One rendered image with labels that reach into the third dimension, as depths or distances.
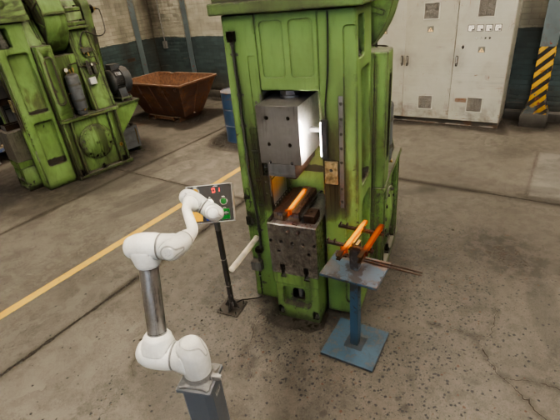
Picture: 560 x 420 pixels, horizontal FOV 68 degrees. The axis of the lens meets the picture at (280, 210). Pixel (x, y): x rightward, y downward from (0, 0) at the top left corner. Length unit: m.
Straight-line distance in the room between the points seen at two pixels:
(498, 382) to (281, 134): 2.19
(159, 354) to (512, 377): 2.30
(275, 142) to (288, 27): 0.71
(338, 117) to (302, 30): 0.56
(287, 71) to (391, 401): 2.24
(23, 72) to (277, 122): 4.79
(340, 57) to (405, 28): 5.21
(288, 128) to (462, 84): 5.34
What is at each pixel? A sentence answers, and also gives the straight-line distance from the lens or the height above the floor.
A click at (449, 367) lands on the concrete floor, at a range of 3.29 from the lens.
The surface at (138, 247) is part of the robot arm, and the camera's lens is 2.12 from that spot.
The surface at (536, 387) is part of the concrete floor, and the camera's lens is 3.36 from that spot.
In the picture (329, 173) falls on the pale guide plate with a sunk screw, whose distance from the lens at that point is 2.87.
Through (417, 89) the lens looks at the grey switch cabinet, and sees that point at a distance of 7.92.
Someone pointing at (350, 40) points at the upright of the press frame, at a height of 2.12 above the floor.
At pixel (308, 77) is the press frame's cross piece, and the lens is 2.73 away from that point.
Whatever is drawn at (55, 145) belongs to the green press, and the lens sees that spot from 7.12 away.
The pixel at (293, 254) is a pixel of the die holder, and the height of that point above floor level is 0.67.
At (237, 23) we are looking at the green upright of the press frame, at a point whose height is 2.24.
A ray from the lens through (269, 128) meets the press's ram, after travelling 2.77.
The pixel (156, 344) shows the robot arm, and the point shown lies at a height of 0.87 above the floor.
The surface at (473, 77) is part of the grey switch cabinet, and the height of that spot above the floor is 0.82.
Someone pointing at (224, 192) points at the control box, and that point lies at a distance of 3.05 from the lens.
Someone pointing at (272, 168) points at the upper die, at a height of 1.33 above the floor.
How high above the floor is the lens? 2.45
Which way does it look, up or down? 29 degrees down
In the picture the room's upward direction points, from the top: 6 degrees counter-clockwise
